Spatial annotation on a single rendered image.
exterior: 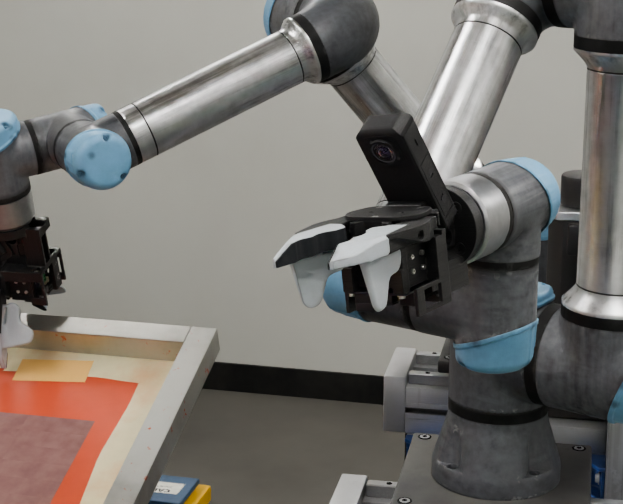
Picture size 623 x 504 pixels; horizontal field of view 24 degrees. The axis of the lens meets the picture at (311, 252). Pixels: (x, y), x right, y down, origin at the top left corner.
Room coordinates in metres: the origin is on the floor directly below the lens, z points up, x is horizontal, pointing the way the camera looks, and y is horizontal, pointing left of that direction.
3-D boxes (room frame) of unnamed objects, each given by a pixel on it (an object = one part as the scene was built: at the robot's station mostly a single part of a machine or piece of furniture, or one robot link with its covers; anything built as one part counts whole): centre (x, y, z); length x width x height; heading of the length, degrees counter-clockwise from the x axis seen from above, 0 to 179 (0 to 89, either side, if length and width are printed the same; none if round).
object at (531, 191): (1.30, -0.17, 1.65); 0.11 x 0.08 x 0.09; 145
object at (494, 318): (1.31, -0.16, 1.56); 0.11 x 0.08 x 0.11; 55
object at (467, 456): (1.59, -0.22, 1.31); 0.15 x 0.15 x 0.10
